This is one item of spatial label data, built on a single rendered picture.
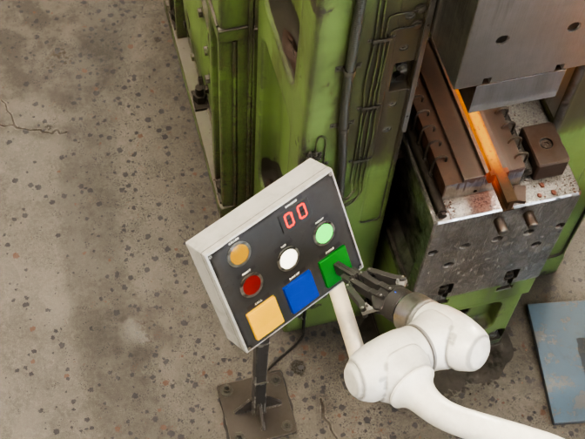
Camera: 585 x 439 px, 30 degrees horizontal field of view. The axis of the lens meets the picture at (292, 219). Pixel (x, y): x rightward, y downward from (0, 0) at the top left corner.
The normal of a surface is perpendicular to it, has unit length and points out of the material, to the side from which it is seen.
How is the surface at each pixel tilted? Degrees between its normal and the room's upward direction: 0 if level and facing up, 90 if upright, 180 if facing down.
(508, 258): 90
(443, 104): 0
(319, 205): 60
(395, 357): 8
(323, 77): 90
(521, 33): 90
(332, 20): 90
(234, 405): 0
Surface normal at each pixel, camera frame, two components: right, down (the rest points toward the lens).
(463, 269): 0.25, 0.84
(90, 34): 0.04, -0.50
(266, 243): 0.58, 0.33
